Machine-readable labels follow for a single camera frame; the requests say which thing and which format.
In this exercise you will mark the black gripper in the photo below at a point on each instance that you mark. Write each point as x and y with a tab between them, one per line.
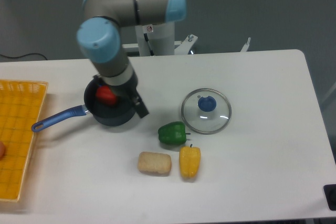
125	86

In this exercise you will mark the red bell pepper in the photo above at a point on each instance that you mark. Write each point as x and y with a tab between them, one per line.
106	96

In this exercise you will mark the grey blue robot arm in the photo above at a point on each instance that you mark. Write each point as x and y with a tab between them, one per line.
99	39

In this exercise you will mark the glass lid with blue knob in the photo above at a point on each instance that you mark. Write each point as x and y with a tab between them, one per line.
206	111

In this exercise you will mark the green bell pepper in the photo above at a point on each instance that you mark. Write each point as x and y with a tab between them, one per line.
172	133

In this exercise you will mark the beige bread loaf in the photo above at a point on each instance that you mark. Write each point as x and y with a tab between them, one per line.
157	163

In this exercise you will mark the yellow bell pepper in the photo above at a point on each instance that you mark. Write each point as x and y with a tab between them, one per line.
189	161

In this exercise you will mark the yellow woven basket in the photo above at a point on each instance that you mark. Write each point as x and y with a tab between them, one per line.
21	104

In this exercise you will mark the orange object at basket edge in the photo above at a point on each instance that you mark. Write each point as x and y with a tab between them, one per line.
2	149

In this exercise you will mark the black object at table edge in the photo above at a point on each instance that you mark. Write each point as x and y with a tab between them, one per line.
330	194

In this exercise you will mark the dark pot with blue handle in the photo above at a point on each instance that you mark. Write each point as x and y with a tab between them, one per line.
105	115

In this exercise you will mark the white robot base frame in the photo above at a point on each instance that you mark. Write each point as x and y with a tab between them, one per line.
185	47

